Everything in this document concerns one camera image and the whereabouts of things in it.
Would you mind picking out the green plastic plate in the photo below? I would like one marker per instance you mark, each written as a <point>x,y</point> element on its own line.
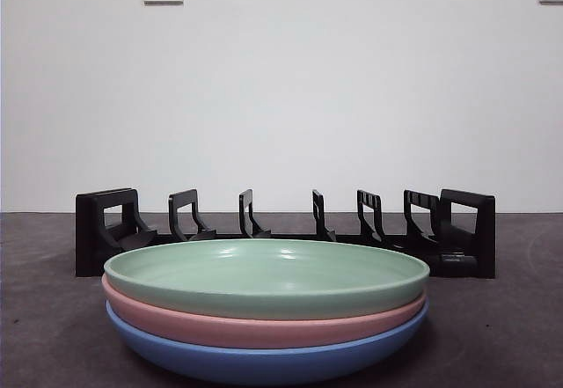
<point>264,273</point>

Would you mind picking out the pink plastic plate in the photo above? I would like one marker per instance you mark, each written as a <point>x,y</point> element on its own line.
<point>264,331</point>

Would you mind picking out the blue plastic plate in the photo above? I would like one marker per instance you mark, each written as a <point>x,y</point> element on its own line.
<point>264,366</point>

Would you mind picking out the black plastic dish rack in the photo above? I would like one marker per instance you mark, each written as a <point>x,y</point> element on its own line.
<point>484,229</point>

